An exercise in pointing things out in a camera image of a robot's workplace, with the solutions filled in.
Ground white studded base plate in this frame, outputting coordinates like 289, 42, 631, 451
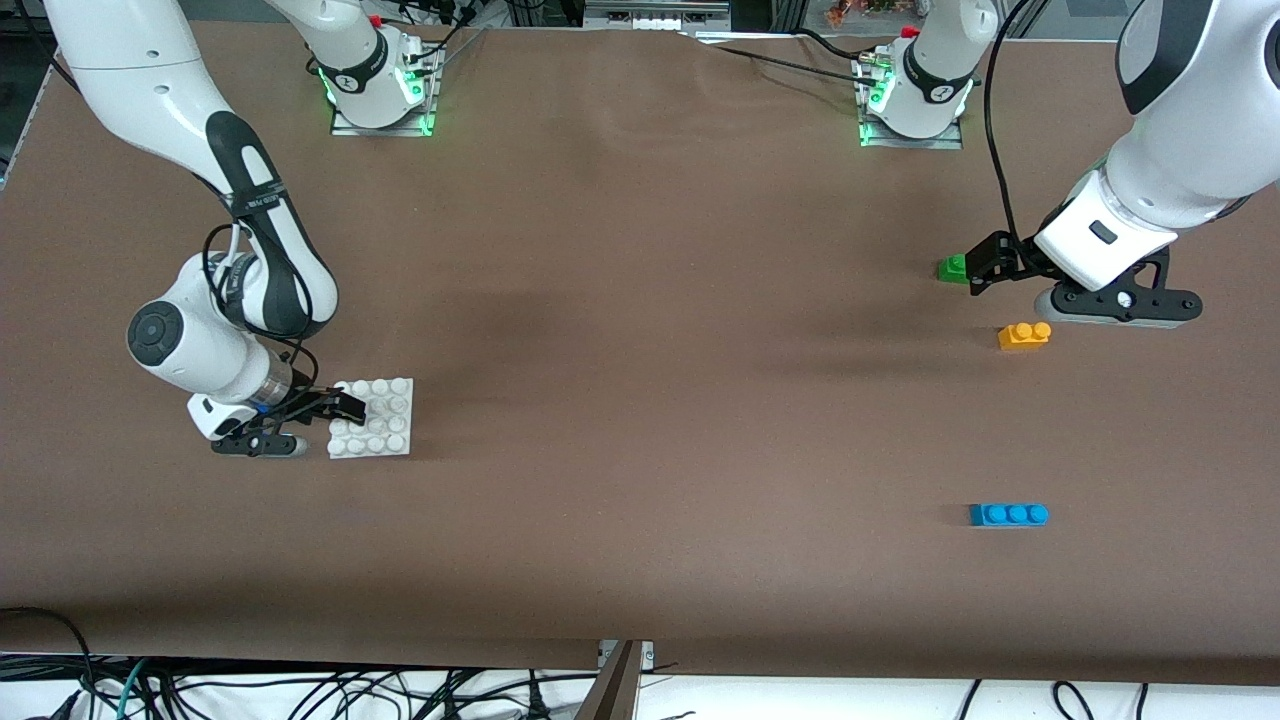
327, 377, 414, 460

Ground blue three-stud block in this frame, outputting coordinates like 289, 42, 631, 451
968, 503, 1050, 529

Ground small orange red objects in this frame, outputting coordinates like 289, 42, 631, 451
825, 0, 901, 26

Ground silver metal rack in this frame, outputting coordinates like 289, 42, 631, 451
583, 0, 731, 33

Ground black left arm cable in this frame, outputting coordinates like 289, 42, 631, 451
983, 0, 1036, 251

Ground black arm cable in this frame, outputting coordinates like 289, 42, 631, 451
200, 220, 321, 401
983, 0, 1036, 251

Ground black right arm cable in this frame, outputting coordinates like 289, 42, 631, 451
200, 220, 321, 401

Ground black cable on table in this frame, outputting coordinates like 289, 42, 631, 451
690, 28, 886, 86

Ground teal floor cable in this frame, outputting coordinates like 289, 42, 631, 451
115, 657, 151, 720

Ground dark metal post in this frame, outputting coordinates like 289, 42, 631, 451
575, 640, 646, 720

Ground aluminium frame profile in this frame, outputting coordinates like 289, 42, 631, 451
0, 60, 49, 191

